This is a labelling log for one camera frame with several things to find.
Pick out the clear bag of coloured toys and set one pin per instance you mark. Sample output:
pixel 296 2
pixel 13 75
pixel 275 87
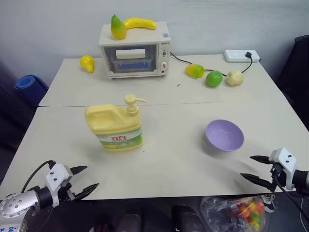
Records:
pixel 231 215

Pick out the cream toaster oven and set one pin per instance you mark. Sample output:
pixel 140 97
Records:
pixel 135 55

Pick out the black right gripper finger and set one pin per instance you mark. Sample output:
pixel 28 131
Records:
pixel 260 182
pixel 263 159

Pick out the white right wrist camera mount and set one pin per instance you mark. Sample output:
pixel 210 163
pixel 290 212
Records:
pixel 285 160

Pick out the green toy apple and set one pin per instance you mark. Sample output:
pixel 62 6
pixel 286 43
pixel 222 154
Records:
pixel 213 79

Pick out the yellow detergent pump bottle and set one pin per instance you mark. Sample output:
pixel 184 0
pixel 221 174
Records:
pixel 113 128

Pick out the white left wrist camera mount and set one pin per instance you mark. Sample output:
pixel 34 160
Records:
pixel 55 180

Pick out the white power strip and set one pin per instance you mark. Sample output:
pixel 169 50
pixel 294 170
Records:
pixel 237 56

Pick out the yellow toy banana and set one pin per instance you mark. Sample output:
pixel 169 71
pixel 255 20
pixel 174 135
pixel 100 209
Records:
pixel 142 23

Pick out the white and navy sneaker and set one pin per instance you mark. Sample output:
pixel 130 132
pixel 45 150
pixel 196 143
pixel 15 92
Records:
pixel 269 203

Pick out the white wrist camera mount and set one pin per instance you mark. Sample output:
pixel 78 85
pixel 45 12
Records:
pixel 55 180
pixel 285 160

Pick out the yellow toy lemon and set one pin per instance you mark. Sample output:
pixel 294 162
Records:
pixel 87 63

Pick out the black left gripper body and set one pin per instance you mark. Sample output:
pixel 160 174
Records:
pixel 68 193

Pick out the purple plastic bowl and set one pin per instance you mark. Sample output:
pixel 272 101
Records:
pixel 224 134

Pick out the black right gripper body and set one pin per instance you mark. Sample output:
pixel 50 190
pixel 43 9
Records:
pixel 278 176

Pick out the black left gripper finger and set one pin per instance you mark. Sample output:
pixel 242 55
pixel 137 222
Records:
pixel 87 190
pixel 78 169

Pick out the cream toy fruit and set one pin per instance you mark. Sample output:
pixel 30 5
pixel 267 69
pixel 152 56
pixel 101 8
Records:
pixel 234 77

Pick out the yellow green toy mango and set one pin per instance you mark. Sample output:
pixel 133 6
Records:
pixel 194 70

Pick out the blue rolled foam mat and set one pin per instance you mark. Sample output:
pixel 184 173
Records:
pixel 30 84

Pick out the green yellow toy pear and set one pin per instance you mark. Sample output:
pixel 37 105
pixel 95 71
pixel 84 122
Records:
pixel 117 29

